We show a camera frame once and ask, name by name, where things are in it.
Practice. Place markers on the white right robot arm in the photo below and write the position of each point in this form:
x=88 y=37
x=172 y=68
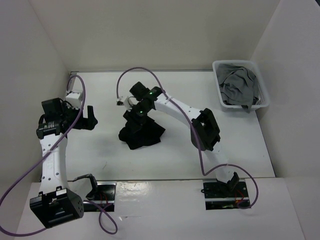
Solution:
x=204 y=130

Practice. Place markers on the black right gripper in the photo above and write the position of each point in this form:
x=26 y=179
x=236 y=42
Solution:
x=132 y=117

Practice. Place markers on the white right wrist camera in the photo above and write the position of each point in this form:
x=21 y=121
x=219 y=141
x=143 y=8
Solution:
x=126 y=102

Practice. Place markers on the white perforated plastic basket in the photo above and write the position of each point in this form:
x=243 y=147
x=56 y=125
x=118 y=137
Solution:
x=263 y=97

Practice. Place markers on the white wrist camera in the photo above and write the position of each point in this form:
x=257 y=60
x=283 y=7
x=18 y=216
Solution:
x=75 y=99
x=126 y=102

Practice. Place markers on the black skirt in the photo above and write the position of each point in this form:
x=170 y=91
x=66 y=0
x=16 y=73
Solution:
x=149 y=134

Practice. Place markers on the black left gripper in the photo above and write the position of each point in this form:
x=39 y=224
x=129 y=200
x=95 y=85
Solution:
x=85 y=123

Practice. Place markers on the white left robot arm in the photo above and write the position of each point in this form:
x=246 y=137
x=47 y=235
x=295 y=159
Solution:
x=56 y=204

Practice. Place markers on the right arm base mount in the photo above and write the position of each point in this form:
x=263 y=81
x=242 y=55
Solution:
x=218 y=197

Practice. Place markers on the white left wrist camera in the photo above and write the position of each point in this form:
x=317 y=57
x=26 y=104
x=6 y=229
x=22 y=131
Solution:
x=75 y=99

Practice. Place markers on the grey skirt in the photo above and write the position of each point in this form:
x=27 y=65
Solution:
x=238 y=86

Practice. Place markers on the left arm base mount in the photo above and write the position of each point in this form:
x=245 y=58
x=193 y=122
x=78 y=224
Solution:
x=102 y=193

